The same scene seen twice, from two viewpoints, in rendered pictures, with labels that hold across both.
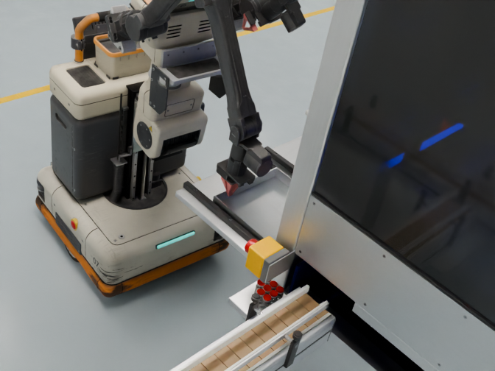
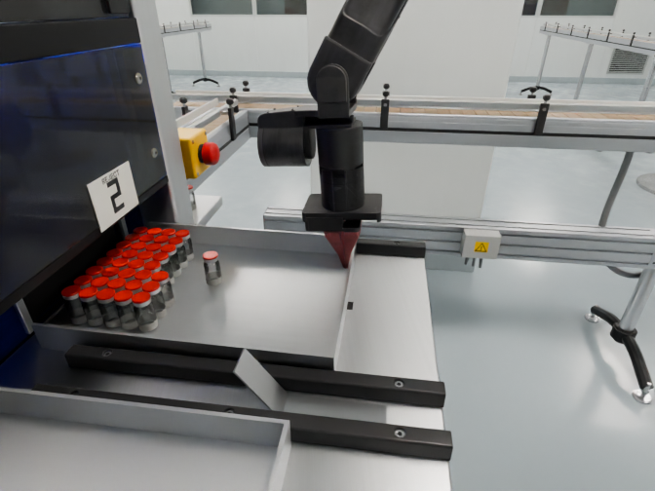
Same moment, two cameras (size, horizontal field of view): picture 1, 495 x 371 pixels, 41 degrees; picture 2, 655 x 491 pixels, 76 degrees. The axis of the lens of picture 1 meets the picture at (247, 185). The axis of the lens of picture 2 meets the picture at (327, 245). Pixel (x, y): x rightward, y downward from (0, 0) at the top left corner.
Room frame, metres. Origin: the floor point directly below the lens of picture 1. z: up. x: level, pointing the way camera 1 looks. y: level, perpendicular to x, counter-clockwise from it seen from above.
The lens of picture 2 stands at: (1.95, -0.25, 1.22)
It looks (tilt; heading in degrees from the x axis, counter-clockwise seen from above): 30 degrees down; 148
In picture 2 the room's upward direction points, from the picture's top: straight up
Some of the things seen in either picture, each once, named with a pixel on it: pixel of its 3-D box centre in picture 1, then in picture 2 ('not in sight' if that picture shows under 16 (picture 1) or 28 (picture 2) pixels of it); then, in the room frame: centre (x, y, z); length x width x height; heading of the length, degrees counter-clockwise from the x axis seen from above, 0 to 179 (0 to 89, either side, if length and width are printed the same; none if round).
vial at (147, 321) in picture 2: not in sight; (144, 312); (1.50, -0.22, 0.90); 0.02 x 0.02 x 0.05
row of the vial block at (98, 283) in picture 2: not in sight; (129, 271); (1.40, -0.23, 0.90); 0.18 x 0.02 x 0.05; 140
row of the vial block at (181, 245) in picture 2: not in sight; (159, 274); (1.43, -0.19, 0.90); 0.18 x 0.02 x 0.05; 140
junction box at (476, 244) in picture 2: not in sight; (480, 244); (1.15, 0.87, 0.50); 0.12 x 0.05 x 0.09; 51
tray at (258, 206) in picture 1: (284, 216); (221, 283); (1.48, -0.12, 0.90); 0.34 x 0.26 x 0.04; 50
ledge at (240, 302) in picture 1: (264, 305); (176, 210); (1.16, -0.10, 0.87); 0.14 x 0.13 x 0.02; 51
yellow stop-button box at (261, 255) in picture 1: (266, 258); (183, 152); (1.19, -0.08, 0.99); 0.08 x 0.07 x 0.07; 51
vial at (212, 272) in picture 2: not in sight; (212, 269); (1.45, -0.13, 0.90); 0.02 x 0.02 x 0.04
